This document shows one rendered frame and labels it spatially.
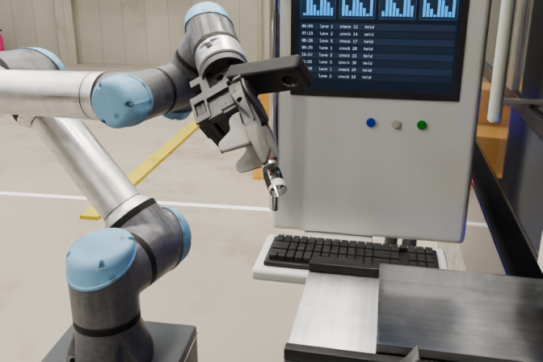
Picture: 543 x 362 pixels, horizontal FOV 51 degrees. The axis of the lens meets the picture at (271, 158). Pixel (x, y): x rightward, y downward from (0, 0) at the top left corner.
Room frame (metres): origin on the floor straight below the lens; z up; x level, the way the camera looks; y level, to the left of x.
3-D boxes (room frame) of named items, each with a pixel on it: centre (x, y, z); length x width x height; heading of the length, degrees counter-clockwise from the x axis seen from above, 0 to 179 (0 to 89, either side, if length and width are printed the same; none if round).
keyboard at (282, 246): (1.21, -0.19, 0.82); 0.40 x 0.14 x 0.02; 79
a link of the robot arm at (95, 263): (0.88, 0.29, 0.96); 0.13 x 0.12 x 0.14; 154
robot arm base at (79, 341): (0.87, 0.29, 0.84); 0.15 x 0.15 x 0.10
